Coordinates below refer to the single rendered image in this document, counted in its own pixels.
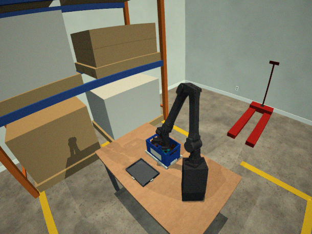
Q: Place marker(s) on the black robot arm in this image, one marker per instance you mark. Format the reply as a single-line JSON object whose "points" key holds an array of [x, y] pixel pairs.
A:
{"points": [[193, 142]]}

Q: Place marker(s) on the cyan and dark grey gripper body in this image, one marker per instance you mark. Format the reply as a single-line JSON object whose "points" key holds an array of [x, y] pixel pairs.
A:
{"points": [[167, 145]]}

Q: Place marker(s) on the blue bottle crate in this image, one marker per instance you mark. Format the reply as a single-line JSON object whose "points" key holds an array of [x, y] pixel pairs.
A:
{"points": [[160, 155]]}

